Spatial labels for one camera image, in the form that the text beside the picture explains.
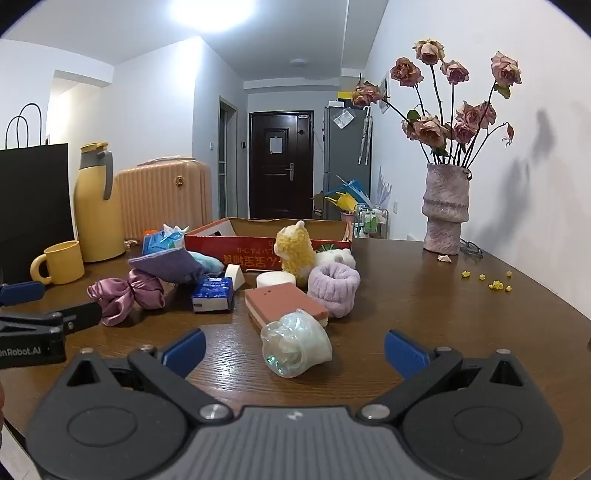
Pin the orange cardboard box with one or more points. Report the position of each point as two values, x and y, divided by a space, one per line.
217 251

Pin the pink sponge block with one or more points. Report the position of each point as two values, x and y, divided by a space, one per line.
286 302

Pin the dark brown entrance door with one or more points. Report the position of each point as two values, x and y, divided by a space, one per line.
281 184

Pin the black paper bag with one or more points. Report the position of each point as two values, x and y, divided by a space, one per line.
32 198

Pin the yellow mug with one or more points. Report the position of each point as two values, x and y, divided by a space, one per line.
64 263

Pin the grey refrigerator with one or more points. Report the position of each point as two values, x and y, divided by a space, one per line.
341 161

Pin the scattered yellow flower bits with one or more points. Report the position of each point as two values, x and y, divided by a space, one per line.
496 285

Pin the light blue fluffy cloth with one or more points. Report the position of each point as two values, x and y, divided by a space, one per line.
210 262

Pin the white foam cylinder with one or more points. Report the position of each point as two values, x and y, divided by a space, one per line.
274 279

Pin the orange fruit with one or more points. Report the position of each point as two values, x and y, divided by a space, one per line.
147 233

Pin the white paper sheet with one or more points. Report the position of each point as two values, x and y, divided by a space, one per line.
275 145

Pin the bunch of dried roses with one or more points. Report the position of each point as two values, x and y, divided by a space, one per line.
429 129

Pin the iridescent organza scrunchie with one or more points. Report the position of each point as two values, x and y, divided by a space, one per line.
295 344

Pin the pink ribbed suitcase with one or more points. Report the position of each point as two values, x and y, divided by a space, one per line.
161 203

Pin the pink textured vase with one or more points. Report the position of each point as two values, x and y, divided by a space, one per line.
445 207

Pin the yellow alpaca plush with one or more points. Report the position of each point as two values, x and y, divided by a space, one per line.
295 254

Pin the pink satin scrunchie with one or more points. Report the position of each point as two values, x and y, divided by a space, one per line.
115 295

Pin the purple knit cloth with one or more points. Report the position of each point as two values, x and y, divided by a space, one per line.
171 265

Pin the small blue tissue packet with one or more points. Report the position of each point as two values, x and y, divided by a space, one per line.
212 290

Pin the pile of blue yellow bags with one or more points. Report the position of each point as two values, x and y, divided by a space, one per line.
348 194

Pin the white folded umbrella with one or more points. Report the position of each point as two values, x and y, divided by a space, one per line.
364 138

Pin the wall picture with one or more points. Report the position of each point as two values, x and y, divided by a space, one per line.
384 92

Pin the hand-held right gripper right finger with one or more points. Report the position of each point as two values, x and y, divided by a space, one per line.
406 353

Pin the clear plastic bag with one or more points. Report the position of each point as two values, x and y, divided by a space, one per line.
343 119

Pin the blue tissue pack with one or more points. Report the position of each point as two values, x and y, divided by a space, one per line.
159 241

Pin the yellow thermos jug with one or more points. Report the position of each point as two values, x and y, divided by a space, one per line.
97 221

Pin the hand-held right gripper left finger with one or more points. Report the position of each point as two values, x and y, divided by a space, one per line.
184 350

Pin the yellow black box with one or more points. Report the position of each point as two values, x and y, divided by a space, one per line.
351 95

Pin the pink bucket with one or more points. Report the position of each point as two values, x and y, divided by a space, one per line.
347 215

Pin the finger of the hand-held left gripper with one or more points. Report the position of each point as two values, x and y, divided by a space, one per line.
23 291
81 316

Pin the grey side door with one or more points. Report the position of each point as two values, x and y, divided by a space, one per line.
226 161

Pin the metal rack cart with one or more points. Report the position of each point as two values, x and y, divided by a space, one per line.
369 221

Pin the purple fluffy wristband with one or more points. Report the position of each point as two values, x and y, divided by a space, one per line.
332 288

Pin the bright ceiling light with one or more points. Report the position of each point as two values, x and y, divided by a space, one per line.
212 14

